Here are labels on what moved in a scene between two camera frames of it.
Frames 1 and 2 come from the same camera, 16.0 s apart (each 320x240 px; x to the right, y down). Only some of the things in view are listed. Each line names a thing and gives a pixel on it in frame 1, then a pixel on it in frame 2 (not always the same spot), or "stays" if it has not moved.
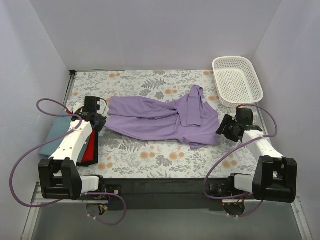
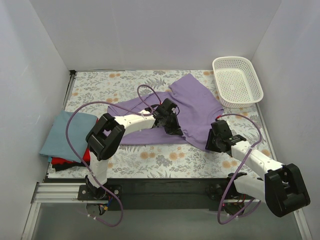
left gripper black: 99,121 -> 173,124
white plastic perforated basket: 236,82 stays
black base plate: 181,194 stays
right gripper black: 227,128 -> 211,141
